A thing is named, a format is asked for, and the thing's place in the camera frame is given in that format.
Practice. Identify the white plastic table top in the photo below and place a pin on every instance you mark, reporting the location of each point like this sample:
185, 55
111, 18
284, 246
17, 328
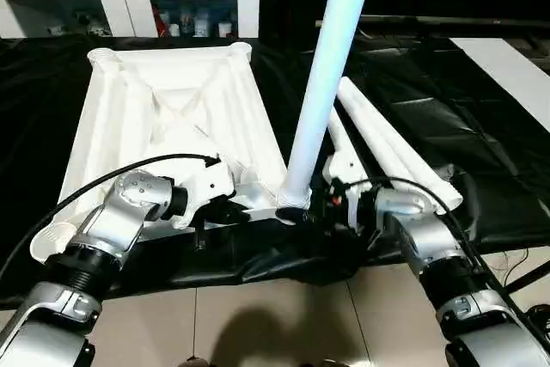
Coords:
172, 118

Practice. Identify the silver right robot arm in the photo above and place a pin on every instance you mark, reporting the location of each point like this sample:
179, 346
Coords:
447, 272

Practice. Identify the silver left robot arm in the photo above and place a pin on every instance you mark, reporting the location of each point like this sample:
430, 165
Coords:
94, 247

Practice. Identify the black plastic mat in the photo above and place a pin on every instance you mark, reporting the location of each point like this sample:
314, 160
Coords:
481, 161

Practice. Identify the white flat panel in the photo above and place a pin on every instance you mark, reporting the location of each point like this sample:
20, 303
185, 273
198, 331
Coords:
511, 75

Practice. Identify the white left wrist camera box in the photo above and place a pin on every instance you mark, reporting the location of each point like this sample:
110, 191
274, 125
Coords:
206, 182

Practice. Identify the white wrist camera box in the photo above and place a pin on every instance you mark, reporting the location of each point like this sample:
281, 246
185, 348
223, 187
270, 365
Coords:
348, 178
206, 182

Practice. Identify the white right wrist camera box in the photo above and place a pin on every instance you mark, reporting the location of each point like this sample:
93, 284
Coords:
348, 178

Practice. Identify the dark horizontal rail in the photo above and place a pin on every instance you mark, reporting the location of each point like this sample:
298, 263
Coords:
447, 22

